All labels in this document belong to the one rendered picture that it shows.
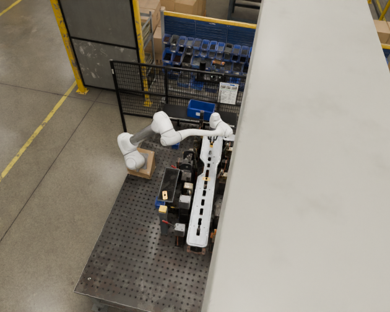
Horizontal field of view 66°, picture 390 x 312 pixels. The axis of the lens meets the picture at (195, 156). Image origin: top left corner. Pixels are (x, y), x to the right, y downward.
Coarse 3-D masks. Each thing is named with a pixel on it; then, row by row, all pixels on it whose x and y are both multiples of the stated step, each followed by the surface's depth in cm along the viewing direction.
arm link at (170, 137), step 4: (164, 132) 265; (168, 132) 265; (172, 132) 266; (176, 132) 271; (164, 136) 265; (168, 136) 265; (172, 136) 266; (176, 136) 269; (180, 136) 271; (160, 140) 267; (164, 140) 264; (168, 140) 264; (172, 140) 266; (176, 140) 269; (180, 140) 273; (164, 144) 265; (168, 144) 266; (172, 144) 269
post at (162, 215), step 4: (160, 212) 260; (164, 212) 260; (160, 216) 265; (164, 216) 264; (160, 220) 273; (160, 224) 279; (164, 224) 278; (160, 228) 288; (164, 228) 285; (168, 228) 297; (160, 232) 294; (164, 232) 291
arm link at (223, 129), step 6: (222, 126) 289; (228, 126) 291; (180, 132) 273; (186, 132) 277; (192, 132) 281; (198, 132) 282; (204, 132) 283; (210, 132) 284; (216, 132) 286; (222, 132) 288; (228, 132) 288
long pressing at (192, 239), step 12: (204, 144) 331; (216, 144) 332; (204, 156) 320; (216, 156) 321; (204, 168) 309; (216, 168) 311; (204, 180) 300; (204, 204) 283; (192, 216) 274; (204, 216) 275; (192, 228) 267; (204, 228) 267; (192, 240) 260; (204, 240) 260
